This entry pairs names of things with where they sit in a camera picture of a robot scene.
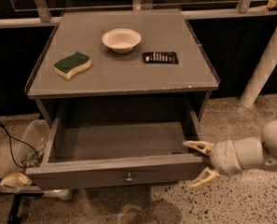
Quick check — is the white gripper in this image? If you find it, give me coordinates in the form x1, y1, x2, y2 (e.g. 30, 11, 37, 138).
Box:
183, 140, 243, 188

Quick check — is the grey top drawer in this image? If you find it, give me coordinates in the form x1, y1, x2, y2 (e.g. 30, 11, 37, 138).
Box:
27, 109, 208, 189

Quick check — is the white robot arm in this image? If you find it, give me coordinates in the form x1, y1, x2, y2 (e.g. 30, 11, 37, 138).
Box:
183, 120, 277, 188

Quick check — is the grey drawer cabinet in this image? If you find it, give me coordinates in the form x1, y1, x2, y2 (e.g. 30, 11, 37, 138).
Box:
23, 8, 221, 185

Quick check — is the white diagonal pillar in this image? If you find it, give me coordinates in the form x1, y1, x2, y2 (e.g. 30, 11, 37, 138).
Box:
240, 26, 277, 108

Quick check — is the white paper bowl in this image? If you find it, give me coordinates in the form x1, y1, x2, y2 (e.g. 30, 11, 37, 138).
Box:
102, 28, 141, 53

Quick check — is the green yellow sponge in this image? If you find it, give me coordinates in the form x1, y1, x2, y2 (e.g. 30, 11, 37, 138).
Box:
54, 51, 91, 80

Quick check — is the yellow object on ledge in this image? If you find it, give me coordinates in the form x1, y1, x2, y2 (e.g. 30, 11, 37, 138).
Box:
267, 0, 277, 10

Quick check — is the clear plastic bin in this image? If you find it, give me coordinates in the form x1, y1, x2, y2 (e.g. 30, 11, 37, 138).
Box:
0, 119, 74, 202

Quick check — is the black stand base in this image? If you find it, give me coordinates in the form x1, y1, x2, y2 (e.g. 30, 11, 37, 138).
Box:
7, 194, 21, 224

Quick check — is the metal window railing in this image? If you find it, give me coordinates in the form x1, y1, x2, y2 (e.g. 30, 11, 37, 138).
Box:
0, 0, 277, 30

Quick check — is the black cable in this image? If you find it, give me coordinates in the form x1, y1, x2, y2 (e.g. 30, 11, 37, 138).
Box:
0, 115, 39, 170

